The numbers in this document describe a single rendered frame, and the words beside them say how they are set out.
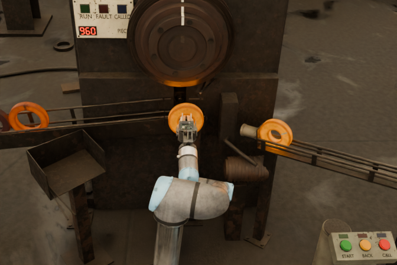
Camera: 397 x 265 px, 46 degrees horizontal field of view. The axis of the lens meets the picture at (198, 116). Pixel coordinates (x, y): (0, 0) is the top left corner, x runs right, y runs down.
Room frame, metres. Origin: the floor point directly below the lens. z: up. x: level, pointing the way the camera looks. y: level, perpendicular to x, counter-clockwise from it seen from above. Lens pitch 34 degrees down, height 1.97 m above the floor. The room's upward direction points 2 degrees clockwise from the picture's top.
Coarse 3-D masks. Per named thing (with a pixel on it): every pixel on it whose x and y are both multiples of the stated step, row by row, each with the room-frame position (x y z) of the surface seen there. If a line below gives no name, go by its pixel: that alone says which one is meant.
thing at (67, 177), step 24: (48, 144) 1.59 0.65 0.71; (72, 144) 1.65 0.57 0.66; (96, 144) 1.59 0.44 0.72; (48, 168) 1.56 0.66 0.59; (72, 168) 1.56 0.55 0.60; (96, 168) 1.56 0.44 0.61; (48, 192) 1.37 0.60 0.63; (72, 192) 1.51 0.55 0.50; (96, 240) 1.66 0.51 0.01; (72, 264) 1.50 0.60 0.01; (96, 264) 1.51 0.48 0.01
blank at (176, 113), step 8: (184, 104) 1.65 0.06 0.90; (192, 104) 1.66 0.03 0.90; (176, 112) 1.63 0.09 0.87; (184, 112) 1.64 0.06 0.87; (192, 112) 1.64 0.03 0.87; (200, 112) 1.65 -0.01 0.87; (168, 120) 1.63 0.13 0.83; (176, 120) 1.63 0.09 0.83; (200, 120) 1.64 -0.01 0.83; (200, 128) 1.64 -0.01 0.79
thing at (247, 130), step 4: (244, 124) 1.82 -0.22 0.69; (240, 128) 1.80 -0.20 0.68; (244, 128) 1.80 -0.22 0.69; (248, 128) 1.79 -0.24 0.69; (252, 128) 1.79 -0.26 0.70; (256, 128) 1.79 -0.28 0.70; (240, 132) 1.79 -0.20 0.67; (244, 132) 1.79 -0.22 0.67; (248, 132) 1.78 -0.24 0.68; (252, 132) 1.77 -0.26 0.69; (248, 136) 1.78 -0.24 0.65; (252, 136) 1.76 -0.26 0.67
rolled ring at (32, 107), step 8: (16, 104) 1.81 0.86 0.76; (24, 104) 1.80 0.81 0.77; (32, 104) 1.81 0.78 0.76; (16, 112) 1.79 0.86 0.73; (40, 112) 1.80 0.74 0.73; (16, 120) 1.80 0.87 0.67; (48, 120) 1.82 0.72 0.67; (16, 128) 1.79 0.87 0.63; (24, 128) 1.80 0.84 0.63; (32, 128) 1.82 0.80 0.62
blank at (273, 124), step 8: (272, 120) 1.74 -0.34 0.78; (280, 120) 1.74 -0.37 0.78; (264, 128) 1.75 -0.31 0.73; (272, 128) 1.73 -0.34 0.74; (280, 128) 1.71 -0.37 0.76; (288, 128) 1.71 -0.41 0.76; (264, 136) 1.75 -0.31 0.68; (272, 136) 1.75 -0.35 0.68; (288, 136) 1.69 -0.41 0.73; (272, 144) 1.72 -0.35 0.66; (288, 144) 1.69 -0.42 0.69
